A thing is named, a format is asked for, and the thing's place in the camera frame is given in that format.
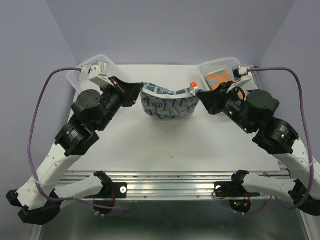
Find white basket with towels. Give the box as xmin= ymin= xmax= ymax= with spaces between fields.
xmin=65 ymin=54 xmax=129 ymax=93

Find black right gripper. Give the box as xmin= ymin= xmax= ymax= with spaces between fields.
xmin=197 ymin=80 xmax=255 ymax=134

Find aluminium mounting rail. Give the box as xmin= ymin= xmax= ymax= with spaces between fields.
xmin=57 ymin=169 xmax=295 ymax=202

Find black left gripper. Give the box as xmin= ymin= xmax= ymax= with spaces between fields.
xmin=96 ymin=76 xmax=144 ymax=132

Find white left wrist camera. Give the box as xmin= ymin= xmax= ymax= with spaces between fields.
xmin=80 ymin=61 xmax=114 ymax=87

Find small patterned towels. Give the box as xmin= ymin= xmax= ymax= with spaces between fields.
xmin=140 ymin=82 xmax=202 ymax=120

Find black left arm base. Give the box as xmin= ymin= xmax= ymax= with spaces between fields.
xmin=92 ymin=182 xmax=128 ymax=199

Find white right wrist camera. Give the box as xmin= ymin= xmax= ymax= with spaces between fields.
xmin=226 ymin=64 xmax=258 ymax=92

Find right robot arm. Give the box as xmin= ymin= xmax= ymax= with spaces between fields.
xmin=196 ymin=81 xmax=320 ymax=216

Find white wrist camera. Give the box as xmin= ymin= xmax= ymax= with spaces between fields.
xmin=80 ymin=61 xmax=114 ymax=87
xmin=226 ymin=64 xmax=258 ymax=92

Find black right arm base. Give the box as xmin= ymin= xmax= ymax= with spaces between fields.
xmin=214 ymin=181 xmax=261 ymax=199

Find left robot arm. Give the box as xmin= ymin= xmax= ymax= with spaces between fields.
xmin=6 ymin=76 xmax=144 ymax=225

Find white empty plastic basket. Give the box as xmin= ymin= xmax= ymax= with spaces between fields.
xmin=197 ymin=56 xmax=265 ymax=116

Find pastel orange dot towel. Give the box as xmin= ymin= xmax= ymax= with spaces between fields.
xmin=204 ymin=69 xmax=245 ymax=101

